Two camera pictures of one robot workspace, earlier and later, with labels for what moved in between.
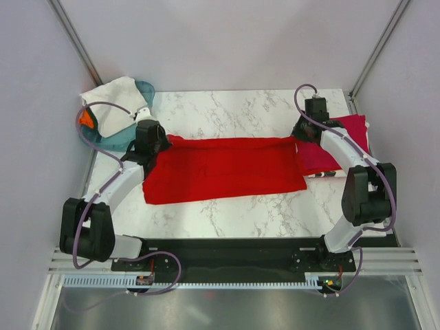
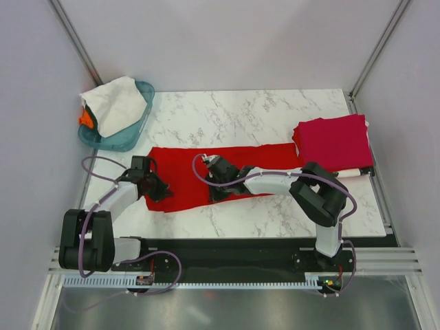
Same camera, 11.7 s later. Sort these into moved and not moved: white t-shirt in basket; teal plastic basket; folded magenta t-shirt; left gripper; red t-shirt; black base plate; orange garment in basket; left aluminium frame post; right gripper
Moved: right gripper; left gripper; red t-shirt
Not moved: left aluminium frame post; orange garment in basket; white t-shirt in basket; folded magenta t-shirt; teal plastic basket; black base plate
